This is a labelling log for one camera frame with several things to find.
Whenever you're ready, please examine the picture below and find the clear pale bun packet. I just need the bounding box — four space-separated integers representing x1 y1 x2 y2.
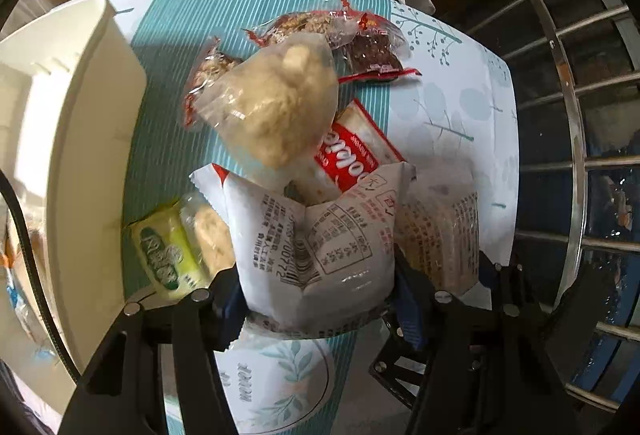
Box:
192 34 338 171

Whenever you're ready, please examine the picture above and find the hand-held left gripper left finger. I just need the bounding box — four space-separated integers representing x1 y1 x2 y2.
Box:
57 262 251 435

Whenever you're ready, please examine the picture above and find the mountain print bread packet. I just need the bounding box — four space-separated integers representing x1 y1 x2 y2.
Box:
395 188 483 293

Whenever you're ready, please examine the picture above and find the metal window railing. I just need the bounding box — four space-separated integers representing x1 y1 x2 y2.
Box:
465 0 640 416

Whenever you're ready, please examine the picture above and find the leaf print tablecloth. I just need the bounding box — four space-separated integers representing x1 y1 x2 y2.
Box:
45 0 521 435

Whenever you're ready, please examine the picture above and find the white plastic storage bin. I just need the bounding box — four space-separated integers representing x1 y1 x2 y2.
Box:
0 0 147 368

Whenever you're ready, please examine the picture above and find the white crinkled snack packet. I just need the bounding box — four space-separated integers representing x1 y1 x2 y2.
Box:
190 160 417 351

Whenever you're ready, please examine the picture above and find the clear red-edged date packet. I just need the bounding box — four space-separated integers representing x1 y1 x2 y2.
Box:
332 10 423 86
181 36 246 130
243 0 361 48

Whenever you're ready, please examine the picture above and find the red label pastry packet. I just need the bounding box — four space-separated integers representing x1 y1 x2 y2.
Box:
290 98 406 206

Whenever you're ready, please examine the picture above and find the black cable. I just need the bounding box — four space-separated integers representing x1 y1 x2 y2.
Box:
0 168 81 378

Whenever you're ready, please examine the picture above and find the orange white stick packet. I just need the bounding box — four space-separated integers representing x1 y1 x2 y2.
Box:
0 215 51 356

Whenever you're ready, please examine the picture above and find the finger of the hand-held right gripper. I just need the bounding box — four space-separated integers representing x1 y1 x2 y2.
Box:
369 315 438 411
475 249 521 308

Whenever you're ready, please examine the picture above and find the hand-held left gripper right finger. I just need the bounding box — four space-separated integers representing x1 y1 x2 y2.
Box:
392 245 583 435

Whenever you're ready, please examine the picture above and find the green label biscuit packet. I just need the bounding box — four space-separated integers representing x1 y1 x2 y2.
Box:
125 192 236 301

